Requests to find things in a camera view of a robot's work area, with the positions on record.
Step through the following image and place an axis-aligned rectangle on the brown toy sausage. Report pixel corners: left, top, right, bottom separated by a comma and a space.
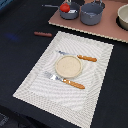
34, 32, 52, 37

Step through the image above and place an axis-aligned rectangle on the pink brown board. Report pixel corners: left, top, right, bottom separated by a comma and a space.
49, 0, 128, 43

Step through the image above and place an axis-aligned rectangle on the grey frying pan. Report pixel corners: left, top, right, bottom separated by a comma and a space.
41, 1, 81, 20

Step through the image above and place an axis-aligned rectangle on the grey cooking pot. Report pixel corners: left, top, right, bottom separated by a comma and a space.
80, 0, 105, 25

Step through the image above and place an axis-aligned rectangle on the knife with orange handle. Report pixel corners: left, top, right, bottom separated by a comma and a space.
56, 50, 97, 62

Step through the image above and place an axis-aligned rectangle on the fork with orange handle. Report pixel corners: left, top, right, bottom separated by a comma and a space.
44, 71, 85, 89

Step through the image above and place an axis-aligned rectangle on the beige round plate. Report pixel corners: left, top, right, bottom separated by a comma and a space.
55, 55, 82, 78

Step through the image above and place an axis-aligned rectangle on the beige bowl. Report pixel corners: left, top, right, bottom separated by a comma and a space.
118, 4, 128, 30

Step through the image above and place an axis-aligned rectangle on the red toy tomato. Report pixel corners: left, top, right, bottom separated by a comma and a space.
60, 3, 70, 12

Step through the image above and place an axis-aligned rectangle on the white woven placemat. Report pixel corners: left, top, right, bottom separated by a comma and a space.
13, 31, 113, 128

